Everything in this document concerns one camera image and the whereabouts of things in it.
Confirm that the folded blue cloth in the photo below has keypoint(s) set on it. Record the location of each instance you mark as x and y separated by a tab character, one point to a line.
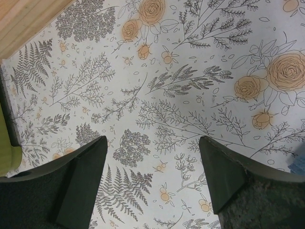
298	164

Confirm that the floral patterned tablecloth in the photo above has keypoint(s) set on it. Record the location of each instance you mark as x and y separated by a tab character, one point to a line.
153	76

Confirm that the olive green plastic basket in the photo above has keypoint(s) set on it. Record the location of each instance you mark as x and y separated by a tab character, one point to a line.
10	149

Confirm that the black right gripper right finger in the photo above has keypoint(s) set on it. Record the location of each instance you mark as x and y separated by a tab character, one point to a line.
247	194

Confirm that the wooden clothes rack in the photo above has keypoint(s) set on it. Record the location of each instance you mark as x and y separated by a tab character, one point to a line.
21	20

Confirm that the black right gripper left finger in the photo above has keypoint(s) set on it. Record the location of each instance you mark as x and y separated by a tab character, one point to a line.
57	195

